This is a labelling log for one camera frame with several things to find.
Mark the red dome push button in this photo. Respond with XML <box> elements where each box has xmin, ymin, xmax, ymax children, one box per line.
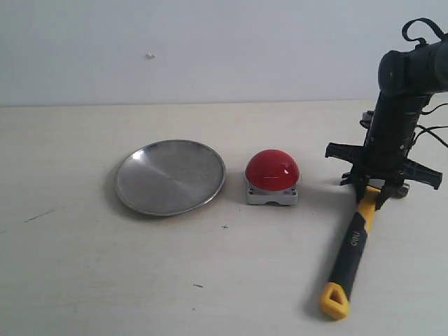
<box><xmin>244</xmin><ymin>149</ymin><xmax>302</xmax><ymax>206</ymax></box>

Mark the yellow black claw hammer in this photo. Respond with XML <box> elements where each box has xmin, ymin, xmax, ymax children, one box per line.
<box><xmin>319</xmin><ymin>185</ymin><xmax>380</xmax><ymax>320</ymax></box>

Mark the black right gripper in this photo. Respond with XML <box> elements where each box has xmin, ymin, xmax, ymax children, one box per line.
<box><xmin>325</xmin><ymin>140</ymin><xmax>442</xmax><ymax>211</ymax></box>

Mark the round stainless steel plate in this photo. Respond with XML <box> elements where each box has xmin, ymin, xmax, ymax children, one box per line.
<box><xmin>114</xmin><ymin>139</ymin><xmax>226</xmax><ymax>217</ymax></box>

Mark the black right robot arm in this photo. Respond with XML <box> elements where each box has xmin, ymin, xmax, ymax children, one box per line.
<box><xmin>325</xmin><ymin>41</ymin><xmax>447</xmax><ymax>209</ymax></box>

